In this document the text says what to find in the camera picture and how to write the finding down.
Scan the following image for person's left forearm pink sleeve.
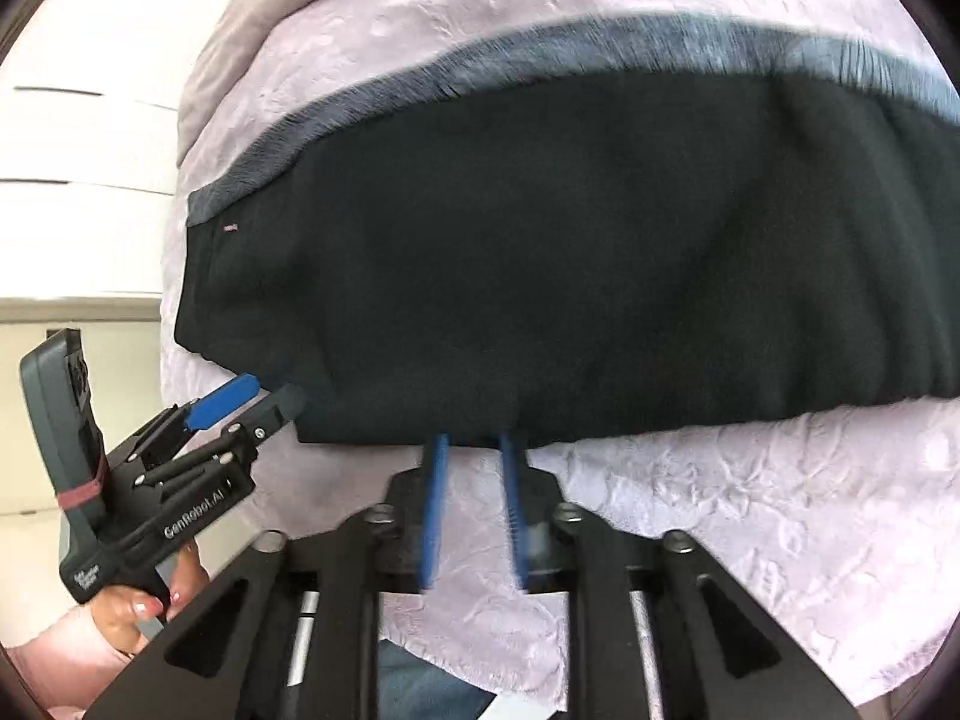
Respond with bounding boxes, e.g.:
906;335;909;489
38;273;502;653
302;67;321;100
0;606;132;691

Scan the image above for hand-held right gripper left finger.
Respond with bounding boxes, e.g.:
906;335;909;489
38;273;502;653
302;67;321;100
82;433;451;720

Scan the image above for lilac embossed plush blanket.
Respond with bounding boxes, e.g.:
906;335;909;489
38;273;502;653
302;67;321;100
157;0;960;707

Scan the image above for person's left hand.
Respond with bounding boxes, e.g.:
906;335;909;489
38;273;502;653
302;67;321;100
91;538;211;655

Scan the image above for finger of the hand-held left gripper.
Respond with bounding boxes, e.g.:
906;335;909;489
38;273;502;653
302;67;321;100
124;373;262;470
139;382;306;492

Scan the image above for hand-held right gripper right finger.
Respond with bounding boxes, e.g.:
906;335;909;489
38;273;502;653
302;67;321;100
499;432;865;720

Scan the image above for black pants with grey lining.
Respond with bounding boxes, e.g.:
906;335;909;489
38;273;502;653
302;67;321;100
174;11;960;445

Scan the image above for white glossy drawer cabinet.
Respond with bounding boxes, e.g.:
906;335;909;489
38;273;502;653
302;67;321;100
0;0;252;522

